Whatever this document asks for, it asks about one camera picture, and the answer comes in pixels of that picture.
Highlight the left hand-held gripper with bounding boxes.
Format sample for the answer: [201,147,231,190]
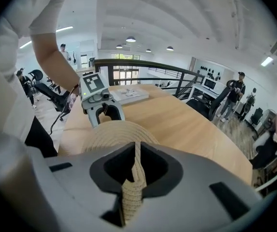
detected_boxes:
[79,72,126,129]

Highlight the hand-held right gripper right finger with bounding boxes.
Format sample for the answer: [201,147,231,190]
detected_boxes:
[128,141,264,232]

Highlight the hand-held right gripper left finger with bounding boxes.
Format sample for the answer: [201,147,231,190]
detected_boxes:
[0,131,136,232]

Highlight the person's left forearm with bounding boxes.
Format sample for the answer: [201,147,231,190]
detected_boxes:
[29,31,81,97]

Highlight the white booklet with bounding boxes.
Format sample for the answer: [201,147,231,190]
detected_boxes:
[109,86,150,105]

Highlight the pink checked cloth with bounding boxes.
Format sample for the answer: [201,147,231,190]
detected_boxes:
[66,95,77,111]

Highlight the large glass window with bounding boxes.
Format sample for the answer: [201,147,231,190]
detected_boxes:
[111,54,141,86]

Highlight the person's black trousers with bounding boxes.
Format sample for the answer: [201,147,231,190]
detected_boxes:
[24,116,58,159]

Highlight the black office chair with cloth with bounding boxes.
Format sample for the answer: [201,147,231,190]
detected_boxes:
[28,69,72,113]

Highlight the black metal railing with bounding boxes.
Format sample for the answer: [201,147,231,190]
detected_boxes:
[93,58,205,99]

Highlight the white desk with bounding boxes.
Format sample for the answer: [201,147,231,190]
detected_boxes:
[192,83,226,102]

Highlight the white boxy appliance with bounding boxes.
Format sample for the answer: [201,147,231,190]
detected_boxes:
[202,77,219,92]

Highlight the person's white shirt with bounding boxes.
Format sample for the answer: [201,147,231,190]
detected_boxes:
[0,0,69,146]

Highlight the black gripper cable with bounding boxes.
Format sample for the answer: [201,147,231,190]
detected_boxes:
[48,90,74,137]

